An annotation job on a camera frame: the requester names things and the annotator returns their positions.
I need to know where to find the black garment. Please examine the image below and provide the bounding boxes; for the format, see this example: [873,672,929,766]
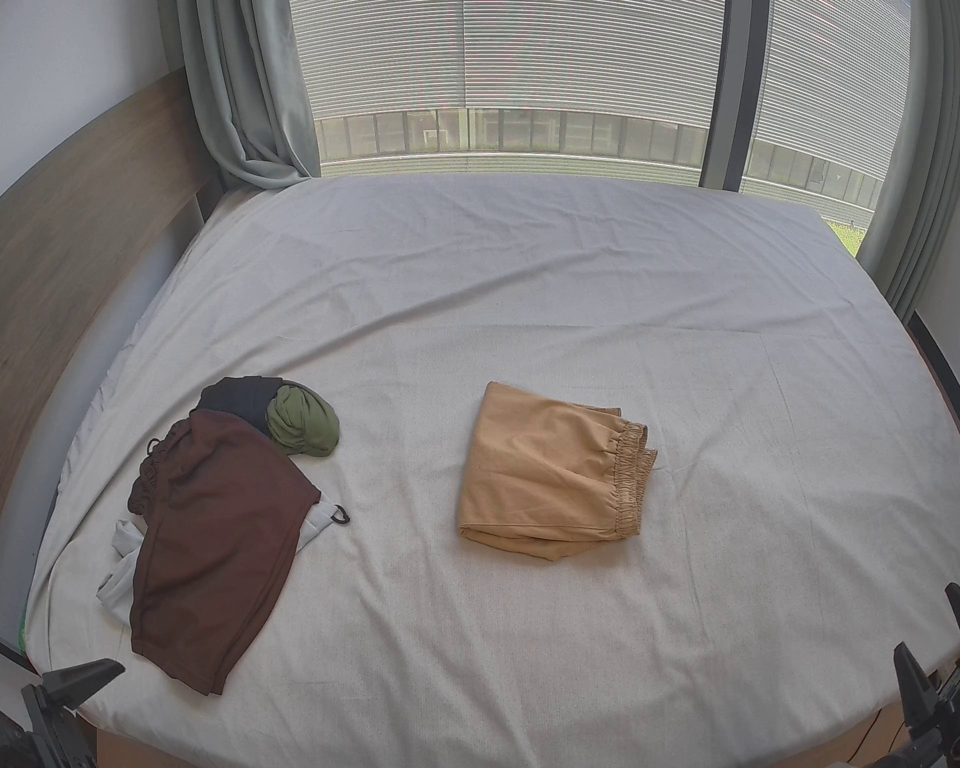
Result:
[191,375,286,438]

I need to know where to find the window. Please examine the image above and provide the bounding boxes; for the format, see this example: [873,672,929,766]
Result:
[285,0,912,234]

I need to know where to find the grey-green curtain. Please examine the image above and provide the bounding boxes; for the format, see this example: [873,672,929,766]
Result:
[176,0,324,190]
[855,0,960,324]

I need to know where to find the tan shorts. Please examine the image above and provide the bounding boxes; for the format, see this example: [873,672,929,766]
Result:
[457,381,660,564]

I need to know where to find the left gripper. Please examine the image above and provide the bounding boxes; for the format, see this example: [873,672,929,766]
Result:
[21,658,126,759]

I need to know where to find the green garment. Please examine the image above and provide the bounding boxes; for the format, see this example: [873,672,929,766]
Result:
[266,381,342,457]

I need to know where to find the brown shorts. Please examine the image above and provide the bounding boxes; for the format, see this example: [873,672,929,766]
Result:
[126,411,324,697]

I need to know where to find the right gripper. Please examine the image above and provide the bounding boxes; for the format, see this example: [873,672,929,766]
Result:
[894,583,960,759]

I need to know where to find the bed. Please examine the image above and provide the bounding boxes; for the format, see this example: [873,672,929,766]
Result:
[0,66,960,768]

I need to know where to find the pale grey garment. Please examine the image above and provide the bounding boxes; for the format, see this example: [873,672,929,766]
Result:
[93,502,352,628]

